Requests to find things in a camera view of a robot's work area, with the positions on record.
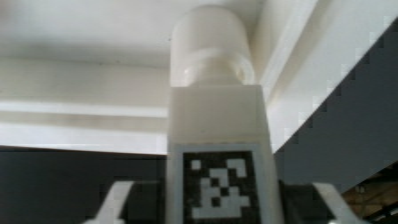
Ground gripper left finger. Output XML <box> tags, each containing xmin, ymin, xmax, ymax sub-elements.
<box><xmin>82</xmin><ymin>181</ymin><xmax>135</xmax><ymax>224</ymax></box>

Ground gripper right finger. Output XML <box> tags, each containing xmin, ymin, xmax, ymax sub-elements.
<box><xmin>313</xmin><ymin>183</ymin><xmax>371</xmax><ymax>224</ymax></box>

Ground white table leg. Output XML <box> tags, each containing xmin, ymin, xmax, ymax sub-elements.
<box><xmin>165</xmin><ymin>5</ymin><xmax>284</xmax><ymax>224</ymax></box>

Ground white square tabletop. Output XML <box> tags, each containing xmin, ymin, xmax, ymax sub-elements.
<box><xmin>0</xmin><ymin>0</ymin><xmax>398</xmax><ymax>154</ymax></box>

